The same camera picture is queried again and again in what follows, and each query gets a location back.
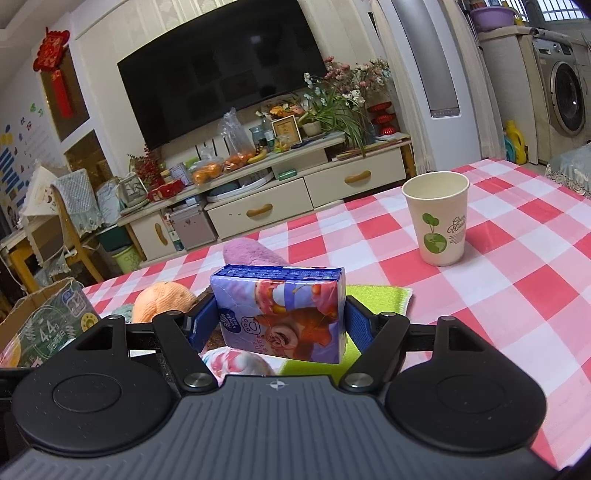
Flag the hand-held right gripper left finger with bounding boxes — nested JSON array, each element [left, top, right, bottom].
[[69, 293, 219, 396]]

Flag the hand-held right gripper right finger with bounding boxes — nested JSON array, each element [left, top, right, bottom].
[[342, 298, 505, 391]]

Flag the purple printed tissue pack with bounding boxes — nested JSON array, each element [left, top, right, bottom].
[[210, 264, 347, 365]]

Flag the pink plush sock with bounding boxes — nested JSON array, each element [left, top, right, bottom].
[[223, 237, 291, 269]]

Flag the teal plush sock checkered ribbon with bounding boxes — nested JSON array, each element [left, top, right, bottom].
[[104, 302, 139, 321]]

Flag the green cleaning cloth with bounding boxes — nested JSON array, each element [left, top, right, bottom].
[[277, 285, 413, 377]]

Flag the orange plush toy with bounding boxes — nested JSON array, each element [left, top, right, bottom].
[[132, 281, 199, 324]]

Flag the white pink plush item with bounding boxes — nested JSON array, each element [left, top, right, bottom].
[[201, 347, 280, 377]]

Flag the grey storage box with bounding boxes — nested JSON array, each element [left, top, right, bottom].
[[168, 203, 219, 251]]

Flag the green plastic bin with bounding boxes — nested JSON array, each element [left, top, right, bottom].
[[112, 244, 141, 274]]

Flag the white paper cup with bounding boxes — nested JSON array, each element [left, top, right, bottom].
[[402, 171, 470, 267]]

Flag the cream television cabinet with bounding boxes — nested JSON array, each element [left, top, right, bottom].
[[117, 134, 414, 264]]

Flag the bag of oranges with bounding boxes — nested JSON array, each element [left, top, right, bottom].
[[224, 152, 253, 172], [191, 157, 227, 186]]

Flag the printed cardboard box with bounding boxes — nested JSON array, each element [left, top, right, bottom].
[[0, 277, 102, 370]]

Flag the red berry branch bouquet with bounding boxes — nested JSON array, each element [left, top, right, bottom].
[[129, 145, 165, 186]]

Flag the wooden chair with lace cover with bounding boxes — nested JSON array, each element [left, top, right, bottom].
[[9, 168, 107, 291]]

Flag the clear plastic bag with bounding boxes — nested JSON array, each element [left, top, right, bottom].
[[218, 107, 257, 160]]

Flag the green potted plant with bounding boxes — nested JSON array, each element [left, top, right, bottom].
[[298, 92, 372, 158]]

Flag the red stand ornament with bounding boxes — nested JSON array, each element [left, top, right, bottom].
[[367, 102, 399, 137]]

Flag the yellow detergent bottle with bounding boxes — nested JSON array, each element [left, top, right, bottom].
[[503, 120, 528, 165]]

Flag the dried flower bouquet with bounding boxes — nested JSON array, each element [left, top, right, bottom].
[[302, 56, 393, 108]]

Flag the black television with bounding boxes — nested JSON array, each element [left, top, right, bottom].
[[117, 0, 327, 151]]

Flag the grey green sofa cover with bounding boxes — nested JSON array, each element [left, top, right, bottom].
[[545, 143, 591, 200]]

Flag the white standing air conditioner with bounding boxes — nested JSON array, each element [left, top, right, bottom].
[[376, 0, 506, 178]]

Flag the white covered cabinet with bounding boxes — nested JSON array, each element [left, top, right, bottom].
[[478, 25, 541, 162]]

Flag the silver washing machine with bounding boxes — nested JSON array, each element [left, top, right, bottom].
[[533, 37, 591, 164]]

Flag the purple plastic basin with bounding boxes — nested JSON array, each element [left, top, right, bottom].
[[470, 6, 518, 32]]

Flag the wooden photo frame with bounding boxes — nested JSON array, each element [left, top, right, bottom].
[[271, 115, 302, 145]]

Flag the red knot wall decoration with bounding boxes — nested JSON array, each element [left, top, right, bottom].
[[33, 27, 75, 120]]

